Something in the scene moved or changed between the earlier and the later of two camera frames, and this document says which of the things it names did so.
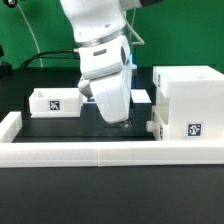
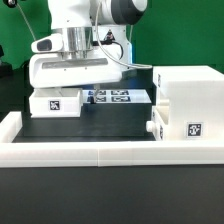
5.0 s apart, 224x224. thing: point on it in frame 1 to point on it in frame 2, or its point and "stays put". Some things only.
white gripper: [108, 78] to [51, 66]
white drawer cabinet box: [195, 99] stays put
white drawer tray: [56, 103] stays put
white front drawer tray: [159, 119] stays put
